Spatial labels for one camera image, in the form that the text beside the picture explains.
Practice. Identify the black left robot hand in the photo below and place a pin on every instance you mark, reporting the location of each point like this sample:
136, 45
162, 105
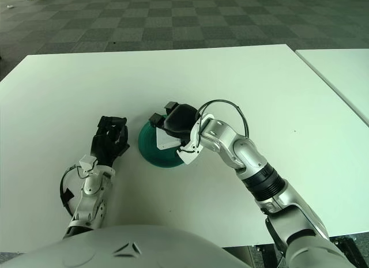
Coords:
102, 148

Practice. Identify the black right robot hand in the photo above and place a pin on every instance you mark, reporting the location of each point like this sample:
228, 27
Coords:
180, 121

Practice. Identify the white charger block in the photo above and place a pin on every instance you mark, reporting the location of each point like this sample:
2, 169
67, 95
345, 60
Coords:
167, 141

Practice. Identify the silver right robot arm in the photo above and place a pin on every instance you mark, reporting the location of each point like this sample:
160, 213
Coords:
245, 152

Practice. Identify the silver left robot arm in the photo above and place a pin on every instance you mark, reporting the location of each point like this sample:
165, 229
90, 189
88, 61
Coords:
89, 199

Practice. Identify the teal round plate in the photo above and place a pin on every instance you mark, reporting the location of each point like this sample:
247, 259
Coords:
150, 152

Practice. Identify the grey robot torso shell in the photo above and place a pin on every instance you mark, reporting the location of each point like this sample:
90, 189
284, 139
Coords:
115, 250

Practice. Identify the black table leg frame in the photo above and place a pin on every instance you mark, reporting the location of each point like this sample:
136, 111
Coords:
343, 246
262, 248

